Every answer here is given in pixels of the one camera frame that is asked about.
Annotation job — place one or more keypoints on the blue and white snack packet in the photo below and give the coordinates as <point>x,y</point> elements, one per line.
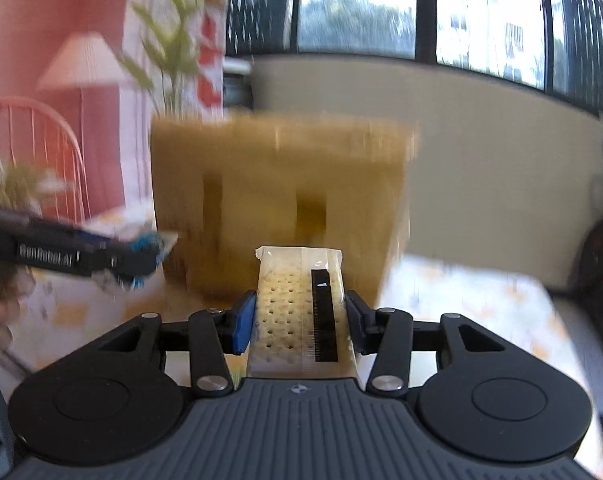
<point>149,242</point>

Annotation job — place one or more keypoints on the black framed window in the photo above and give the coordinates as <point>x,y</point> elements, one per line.
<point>356,10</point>

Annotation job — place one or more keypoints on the white cracker packet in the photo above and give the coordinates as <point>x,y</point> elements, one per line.
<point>286,310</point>

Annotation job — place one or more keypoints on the printed backdrop cloth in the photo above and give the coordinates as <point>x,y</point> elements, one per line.
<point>56,10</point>

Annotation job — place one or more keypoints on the person's left hand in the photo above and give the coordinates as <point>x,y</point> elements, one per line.
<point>1,330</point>

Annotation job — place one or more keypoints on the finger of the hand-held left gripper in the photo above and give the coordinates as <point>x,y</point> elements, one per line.
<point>116,260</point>

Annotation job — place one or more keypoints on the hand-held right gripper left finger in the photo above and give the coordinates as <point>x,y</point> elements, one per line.
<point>244,325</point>

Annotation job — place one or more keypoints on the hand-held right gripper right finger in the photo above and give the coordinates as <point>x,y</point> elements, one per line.
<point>355,325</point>

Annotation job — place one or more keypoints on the brown paper bag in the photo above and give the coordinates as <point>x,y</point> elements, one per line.
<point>261,170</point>

